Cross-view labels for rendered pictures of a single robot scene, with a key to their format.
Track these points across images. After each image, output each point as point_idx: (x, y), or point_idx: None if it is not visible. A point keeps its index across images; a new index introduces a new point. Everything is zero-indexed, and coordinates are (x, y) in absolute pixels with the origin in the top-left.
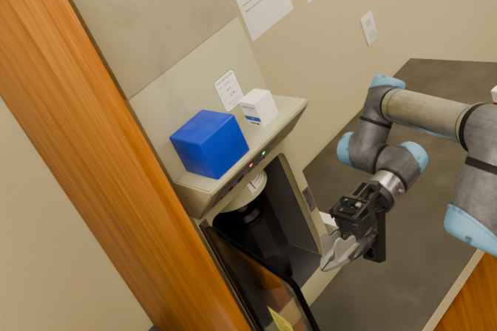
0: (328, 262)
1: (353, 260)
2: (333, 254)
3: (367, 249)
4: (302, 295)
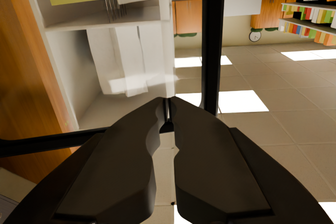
0: (167, 120)
1: (242, 134)
2: (159, 144)
3: (319, 216)
4: (216, 102)
